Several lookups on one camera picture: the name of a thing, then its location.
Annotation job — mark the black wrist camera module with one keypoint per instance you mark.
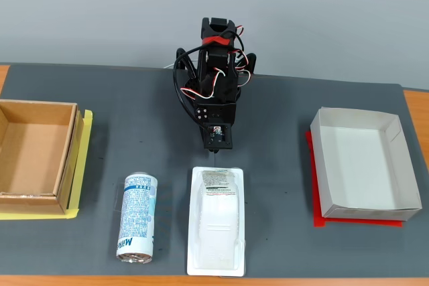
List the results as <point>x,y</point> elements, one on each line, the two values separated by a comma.
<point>218,137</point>

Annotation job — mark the white plastic blister tray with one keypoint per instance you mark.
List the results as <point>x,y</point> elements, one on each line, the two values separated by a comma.
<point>218,225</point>

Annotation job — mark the red paper sheet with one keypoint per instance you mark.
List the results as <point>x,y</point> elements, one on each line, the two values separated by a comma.
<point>318,223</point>

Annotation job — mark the white blue printed can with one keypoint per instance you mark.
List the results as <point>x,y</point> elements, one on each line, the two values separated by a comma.
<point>137,212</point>

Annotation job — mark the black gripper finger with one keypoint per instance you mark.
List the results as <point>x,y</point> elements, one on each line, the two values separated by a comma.
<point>202,136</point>

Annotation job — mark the red tape strip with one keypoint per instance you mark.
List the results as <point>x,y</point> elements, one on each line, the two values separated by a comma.
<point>218,41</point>

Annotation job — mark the white paper box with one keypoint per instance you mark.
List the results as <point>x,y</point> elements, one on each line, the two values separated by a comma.
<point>358,168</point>

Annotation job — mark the dark grey table mat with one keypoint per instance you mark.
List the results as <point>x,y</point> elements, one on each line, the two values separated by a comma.
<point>285,132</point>

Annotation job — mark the brown cardboard box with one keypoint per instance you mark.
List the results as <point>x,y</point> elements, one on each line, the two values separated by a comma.
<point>37,158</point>

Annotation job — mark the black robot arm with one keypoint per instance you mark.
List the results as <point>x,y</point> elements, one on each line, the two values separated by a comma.
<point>218,65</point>

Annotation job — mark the yellow paper sheet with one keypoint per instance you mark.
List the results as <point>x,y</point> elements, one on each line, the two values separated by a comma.
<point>83,165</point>

